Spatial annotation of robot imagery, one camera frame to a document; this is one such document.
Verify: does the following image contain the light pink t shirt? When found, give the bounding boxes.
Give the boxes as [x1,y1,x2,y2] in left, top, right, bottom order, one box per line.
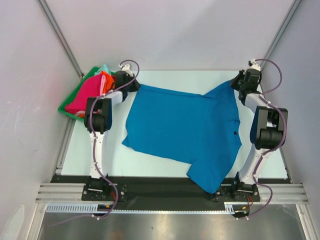
[99,74,106,95]

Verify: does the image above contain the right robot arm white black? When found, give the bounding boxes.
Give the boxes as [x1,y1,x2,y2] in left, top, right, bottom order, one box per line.
[230,68,288,201]

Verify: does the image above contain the blue t shirt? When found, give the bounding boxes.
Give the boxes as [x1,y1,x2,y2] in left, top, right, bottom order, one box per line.
[122,82,242,194]

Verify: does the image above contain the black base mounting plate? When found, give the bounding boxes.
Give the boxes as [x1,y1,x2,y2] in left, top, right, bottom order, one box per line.
[50,175,289,210]

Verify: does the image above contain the aluminium post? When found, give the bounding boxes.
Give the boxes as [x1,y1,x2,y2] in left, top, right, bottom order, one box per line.
[36,0,84,79]
[264,0,303,60]

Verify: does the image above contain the light teal t shirt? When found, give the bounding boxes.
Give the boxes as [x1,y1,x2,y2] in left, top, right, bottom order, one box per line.
[94,63,111,75]

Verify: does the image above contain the left rear aluminium post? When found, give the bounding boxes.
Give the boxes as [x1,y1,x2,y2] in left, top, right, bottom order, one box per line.
[36,0,84,79]

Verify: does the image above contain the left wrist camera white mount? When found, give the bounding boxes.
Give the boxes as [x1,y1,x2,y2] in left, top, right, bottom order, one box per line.
[119,64,133,76]

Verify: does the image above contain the green plastic tray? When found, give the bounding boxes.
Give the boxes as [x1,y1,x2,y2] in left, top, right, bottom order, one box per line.
[58,66,116,122]

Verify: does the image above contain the magenta t shirt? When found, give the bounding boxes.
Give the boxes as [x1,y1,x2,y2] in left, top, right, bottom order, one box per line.
[64,74,101,116]

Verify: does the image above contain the aluminium frame rail front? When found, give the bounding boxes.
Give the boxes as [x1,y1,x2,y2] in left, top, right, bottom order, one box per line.
[36,183,309,205]

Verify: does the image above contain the right rear aluminium post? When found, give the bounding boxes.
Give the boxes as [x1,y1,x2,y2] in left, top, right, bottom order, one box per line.
[264,0,303,60]

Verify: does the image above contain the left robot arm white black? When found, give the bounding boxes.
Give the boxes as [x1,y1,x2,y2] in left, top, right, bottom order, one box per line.
[83,69,141,200]

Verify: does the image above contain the white slotted cable duct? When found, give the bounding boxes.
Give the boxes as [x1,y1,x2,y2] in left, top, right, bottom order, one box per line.
[45,202,249,215]

